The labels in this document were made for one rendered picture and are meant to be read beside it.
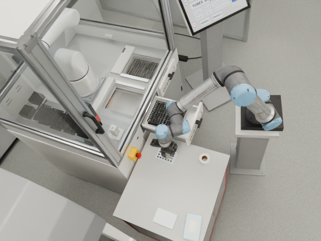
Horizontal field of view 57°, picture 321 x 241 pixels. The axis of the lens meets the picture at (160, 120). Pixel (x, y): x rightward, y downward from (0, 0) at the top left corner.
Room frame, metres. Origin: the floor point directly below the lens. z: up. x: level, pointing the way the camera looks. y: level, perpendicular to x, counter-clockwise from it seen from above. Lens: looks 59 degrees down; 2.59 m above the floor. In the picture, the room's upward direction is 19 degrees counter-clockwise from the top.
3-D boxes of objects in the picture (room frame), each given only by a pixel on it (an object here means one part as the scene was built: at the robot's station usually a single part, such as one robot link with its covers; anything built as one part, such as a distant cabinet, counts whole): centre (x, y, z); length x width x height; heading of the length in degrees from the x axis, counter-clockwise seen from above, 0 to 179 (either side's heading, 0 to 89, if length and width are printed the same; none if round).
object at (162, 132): (0.80, 0.01, 1.15); 0.09 x 0.08 x 0.11; 89
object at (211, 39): (1.78, -0.67, 0.51); 0.50 x 0.45 x 1.02; 10
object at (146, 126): (1.07, -0.05, 0.86); 0.40 x 0.26 x 0.06; 51
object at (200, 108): (0.94, -0.21, 0.87); 0.29 x 0.02 x 0.11; 141
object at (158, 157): (0.83, 0.04, 0.78); 0.12 x 0.08 x 0.04; 50
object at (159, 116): (1.07, -0.05, 0.87); 0.22 x 0.18 x 0.06; 51
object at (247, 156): (0.90, -0.63, 0.38); 0.30 x 0.30 x 0.76; 66
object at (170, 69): (1.39, -0.16, 0.87); 0.29 x 0.02 x 0.11; 141
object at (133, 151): (0.87, 0.23, 0.88); 0.07 x 0.05 x 0.07; 141
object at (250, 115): (0.90, -0.63, 0.85); 0.15 x 0.15 x 0.10
